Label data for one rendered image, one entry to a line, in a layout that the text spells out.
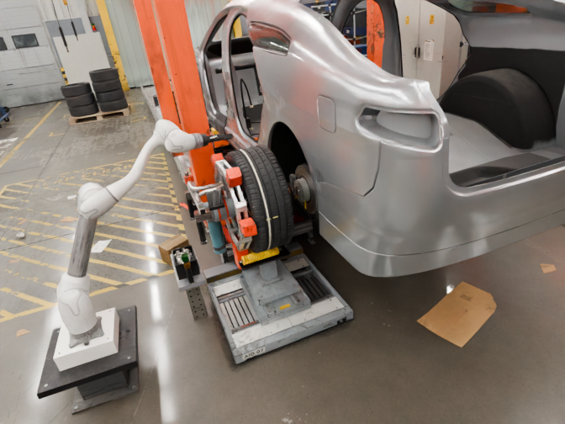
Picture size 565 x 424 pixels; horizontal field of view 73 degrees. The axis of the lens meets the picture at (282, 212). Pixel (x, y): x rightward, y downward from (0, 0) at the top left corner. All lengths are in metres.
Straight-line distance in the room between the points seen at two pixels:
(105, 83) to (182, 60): 7.95
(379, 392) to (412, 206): 1.17
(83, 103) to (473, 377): 9.75
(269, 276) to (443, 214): 1.44
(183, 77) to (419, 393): 2.27
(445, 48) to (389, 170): 5.29
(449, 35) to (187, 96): 4.90
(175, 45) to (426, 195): 1.70
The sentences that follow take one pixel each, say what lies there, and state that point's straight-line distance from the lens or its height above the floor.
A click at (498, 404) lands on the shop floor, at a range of 2.46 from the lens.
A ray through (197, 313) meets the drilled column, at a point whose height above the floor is 0.05.
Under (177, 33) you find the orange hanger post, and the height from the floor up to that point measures 1.84.
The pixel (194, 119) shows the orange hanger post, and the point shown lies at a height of 1.34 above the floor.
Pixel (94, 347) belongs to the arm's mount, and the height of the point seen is 0.39.
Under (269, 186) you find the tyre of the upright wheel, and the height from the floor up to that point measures 1.04.
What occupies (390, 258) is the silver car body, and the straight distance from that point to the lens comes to 1.76.
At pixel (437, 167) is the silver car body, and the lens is 1.54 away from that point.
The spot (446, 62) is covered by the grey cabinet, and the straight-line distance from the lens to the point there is 6.79.
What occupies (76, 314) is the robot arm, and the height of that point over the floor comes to 0.58.
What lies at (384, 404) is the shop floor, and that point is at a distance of 2.33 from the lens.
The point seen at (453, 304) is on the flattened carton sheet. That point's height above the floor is 0.01.
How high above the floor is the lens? 1.90
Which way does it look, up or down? 28 degrees down
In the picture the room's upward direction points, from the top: 7 degrees counter-clockwise
